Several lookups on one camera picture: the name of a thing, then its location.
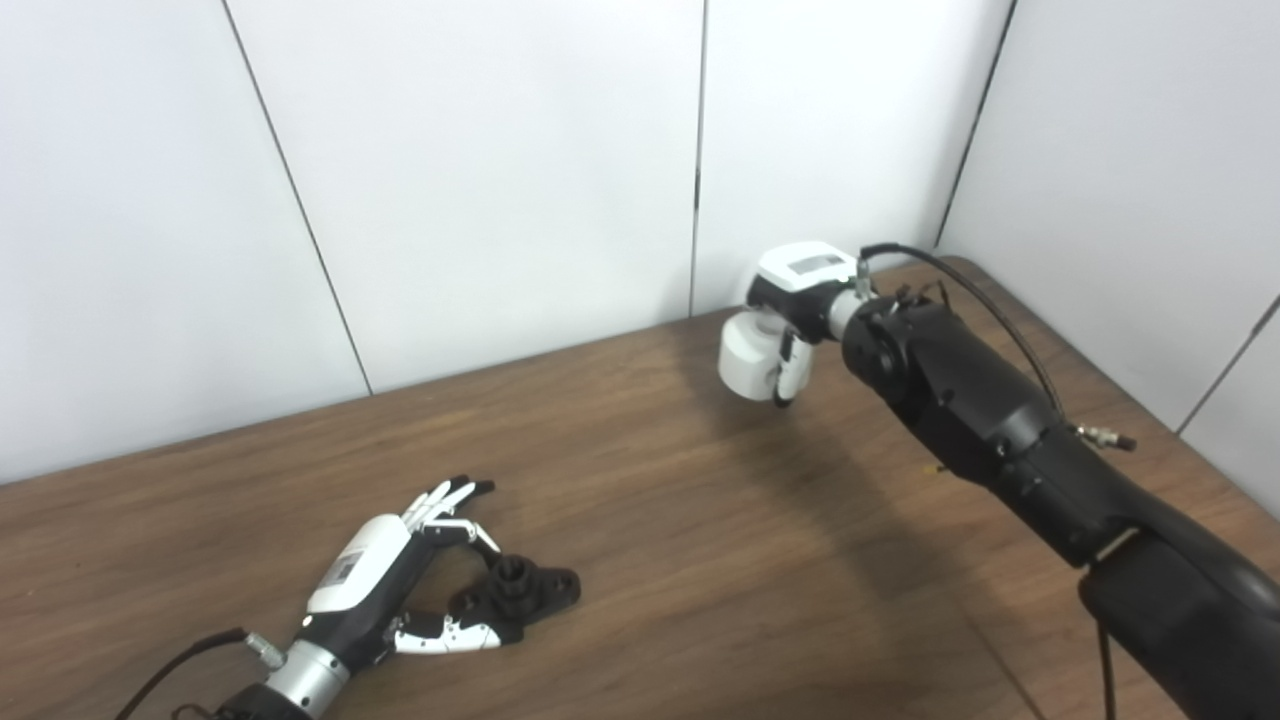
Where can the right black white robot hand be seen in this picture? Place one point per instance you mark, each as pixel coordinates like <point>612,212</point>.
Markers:
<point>800,275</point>

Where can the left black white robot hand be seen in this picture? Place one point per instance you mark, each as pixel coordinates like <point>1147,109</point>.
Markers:
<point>360,580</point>

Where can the round white piece with holes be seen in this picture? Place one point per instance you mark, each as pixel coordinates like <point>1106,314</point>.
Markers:
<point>745,360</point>

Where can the black flanged holder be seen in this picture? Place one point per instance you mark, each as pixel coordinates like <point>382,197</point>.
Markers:
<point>540,590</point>

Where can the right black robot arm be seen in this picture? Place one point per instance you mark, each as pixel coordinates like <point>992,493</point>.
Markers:
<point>950,390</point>

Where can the silver metal connector plug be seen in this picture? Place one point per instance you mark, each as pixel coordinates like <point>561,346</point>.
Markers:
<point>1105,437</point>

